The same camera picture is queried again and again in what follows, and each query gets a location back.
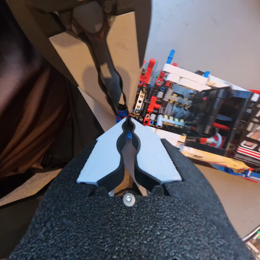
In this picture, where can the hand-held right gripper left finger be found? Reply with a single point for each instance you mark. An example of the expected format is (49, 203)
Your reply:
(101, 158)

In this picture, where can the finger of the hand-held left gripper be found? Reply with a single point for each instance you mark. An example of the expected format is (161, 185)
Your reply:
(126, 50)
(75, 61)

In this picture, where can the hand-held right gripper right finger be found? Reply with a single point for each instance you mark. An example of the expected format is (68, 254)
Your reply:
(154, 158)

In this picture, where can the small blue red brick piece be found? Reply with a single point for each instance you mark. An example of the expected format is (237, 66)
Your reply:
(120, 112)

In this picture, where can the brick-built toy race car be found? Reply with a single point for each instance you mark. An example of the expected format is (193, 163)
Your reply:
(203, 111)

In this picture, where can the grey desk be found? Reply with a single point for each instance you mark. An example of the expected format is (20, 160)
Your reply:
(203, 40)

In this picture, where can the person's dark trousers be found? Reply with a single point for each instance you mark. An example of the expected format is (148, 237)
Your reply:
(85, 132)

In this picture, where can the person's brown top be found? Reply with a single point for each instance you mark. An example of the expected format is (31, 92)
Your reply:
(30, 121)

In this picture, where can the holographic sticker sheet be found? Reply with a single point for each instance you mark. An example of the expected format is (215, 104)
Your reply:
(254, 241)

